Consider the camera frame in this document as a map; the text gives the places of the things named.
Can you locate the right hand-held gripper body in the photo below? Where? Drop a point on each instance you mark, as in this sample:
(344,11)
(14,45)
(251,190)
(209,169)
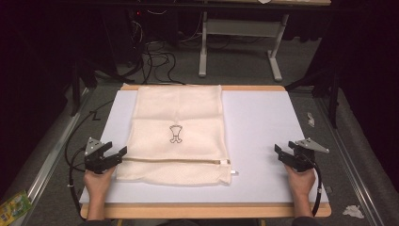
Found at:
(304,157)

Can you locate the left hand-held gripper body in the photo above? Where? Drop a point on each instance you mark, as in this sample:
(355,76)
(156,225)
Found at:
(94,157)

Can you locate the cream mesh laundry bag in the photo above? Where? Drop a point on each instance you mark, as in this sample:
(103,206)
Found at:
(175,109)

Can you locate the person's right hand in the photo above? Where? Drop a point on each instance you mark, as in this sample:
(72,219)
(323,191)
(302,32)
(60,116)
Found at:
(301,183)

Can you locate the person's left hand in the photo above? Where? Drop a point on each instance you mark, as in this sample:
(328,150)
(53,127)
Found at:
(97,185)

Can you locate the small white paper scrap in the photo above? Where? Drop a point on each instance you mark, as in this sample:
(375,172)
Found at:
(311,120)

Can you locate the white table mat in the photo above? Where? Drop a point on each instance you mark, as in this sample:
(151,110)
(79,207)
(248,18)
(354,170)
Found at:
(263,125)

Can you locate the dark metal stand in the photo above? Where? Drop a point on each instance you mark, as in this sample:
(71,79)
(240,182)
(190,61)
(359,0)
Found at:
(76,88)
(332,97)

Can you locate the crumpled white tissue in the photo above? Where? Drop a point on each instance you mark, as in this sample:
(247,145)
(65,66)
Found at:
(353,212)

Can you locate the green printed packet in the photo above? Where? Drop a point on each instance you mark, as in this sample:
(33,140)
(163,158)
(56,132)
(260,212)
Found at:
(14,207)

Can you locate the metal floor rail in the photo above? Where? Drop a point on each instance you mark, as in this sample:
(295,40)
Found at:
(348,163)
(53,153)

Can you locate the white metal desk frame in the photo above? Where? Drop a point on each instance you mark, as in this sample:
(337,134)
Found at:
(238,28)

